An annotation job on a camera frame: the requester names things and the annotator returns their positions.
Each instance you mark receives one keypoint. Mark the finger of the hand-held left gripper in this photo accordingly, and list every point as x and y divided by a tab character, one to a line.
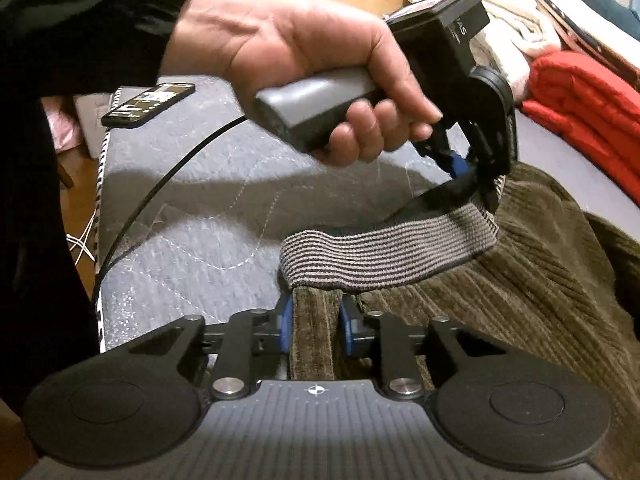
455	162
487	185

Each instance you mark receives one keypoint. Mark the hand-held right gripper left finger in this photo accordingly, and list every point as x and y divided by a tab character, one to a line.
286	327

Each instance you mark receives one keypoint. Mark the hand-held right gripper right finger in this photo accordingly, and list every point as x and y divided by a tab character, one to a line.
348	330

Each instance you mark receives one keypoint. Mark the person's left forearm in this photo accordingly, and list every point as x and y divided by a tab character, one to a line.
90	20

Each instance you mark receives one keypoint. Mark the person's left hand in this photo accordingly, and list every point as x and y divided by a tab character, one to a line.
280	35

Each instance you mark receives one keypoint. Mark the cream white folded cloth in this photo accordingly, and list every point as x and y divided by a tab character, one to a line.
500	15

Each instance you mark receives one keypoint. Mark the red blanket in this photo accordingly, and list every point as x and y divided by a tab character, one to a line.
590	105

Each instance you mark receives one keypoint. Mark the grey quilted mattress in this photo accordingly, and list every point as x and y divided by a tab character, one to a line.
200	200

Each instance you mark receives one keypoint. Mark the black smartphone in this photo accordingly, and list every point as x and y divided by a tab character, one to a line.
147	102

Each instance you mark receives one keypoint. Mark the person's dark clothed body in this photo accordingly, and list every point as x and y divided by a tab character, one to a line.
35	240

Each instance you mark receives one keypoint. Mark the pink cloth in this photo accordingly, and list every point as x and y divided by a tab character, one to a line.
60	125

